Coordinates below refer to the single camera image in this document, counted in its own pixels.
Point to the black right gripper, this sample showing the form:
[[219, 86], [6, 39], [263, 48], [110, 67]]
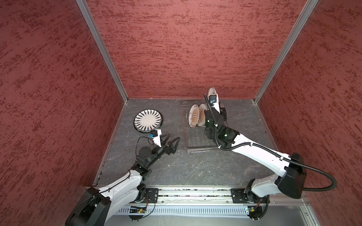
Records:
[[223, 111]]

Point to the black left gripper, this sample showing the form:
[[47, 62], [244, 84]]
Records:
[[171, 149]]

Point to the white sunburst plate green rim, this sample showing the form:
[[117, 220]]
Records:
[[202, 118]]

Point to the white sunburst pattern plate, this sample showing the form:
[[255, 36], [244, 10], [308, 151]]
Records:
[[193, 117]]

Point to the white blue striped plate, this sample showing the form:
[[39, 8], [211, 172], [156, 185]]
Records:
[[149, 114]]

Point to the brown rimmed cream plate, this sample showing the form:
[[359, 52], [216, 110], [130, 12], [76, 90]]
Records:
[[145, 126]]

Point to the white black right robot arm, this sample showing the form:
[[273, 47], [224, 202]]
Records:
[[289, 175]]

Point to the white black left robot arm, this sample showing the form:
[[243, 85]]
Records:
[[98, 205]]

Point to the left small circuit board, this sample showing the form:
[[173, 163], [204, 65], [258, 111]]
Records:
[[138, 210]]

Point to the small circuit board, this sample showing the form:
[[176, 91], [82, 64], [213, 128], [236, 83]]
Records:
[[255, 212], [138, 210]]

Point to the right small circuit board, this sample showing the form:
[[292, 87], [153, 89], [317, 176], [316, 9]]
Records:
[[255, 212]]

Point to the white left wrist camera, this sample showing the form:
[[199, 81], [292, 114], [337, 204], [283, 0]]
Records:
[[155, 135]]

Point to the metal wire dish rack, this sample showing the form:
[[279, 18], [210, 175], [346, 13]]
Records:
[[195, 139]]

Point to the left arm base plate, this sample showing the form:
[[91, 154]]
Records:
[[151, 194]]

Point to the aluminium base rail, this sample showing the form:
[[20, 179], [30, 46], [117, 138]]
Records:
[[212, 202]]

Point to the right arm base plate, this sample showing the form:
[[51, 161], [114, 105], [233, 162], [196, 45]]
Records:
[[241, 195]]

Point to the aluminium right corner post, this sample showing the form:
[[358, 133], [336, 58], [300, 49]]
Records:
[[291, 38]]

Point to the aluminium corner post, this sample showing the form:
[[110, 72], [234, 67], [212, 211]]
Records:
[[84, 8], [291, 38]]

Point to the aluminium left corner post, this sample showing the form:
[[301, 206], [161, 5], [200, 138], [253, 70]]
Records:
[[84, 8]]

